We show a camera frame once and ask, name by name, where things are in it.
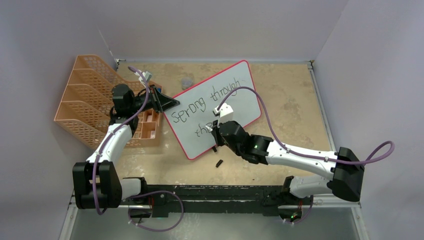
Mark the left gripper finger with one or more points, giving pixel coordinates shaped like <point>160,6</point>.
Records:
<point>165,103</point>
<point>159,96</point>

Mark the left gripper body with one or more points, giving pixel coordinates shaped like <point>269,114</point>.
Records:
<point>153,101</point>

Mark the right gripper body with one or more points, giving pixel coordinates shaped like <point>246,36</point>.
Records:
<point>218,137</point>

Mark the black marker cap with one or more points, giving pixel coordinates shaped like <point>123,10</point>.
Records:
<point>219,163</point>

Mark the red-framed whiteboard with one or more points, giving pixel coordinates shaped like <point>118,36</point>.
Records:
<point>191,118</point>

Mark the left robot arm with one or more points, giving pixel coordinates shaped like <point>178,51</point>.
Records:
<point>96,182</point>

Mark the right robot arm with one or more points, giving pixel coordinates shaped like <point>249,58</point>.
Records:
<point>339,173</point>

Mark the clear jar of clips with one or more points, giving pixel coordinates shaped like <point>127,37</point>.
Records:
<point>186,83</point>

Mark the orange plastic file organizer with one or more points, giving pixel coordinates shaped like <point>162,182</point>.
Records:
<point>84,109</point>

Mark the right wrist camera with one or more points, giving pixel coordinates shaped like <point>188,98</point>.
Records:
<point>224,113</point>

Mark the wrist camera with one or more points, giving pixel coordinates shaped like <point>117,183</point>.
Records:
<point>145,77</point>
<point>224,113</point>

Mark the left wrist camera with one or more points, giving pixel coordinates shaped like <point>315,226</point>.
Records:
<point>145,77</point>

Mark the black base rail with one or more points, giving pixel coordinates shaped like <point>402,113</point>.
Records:
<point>266,200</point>

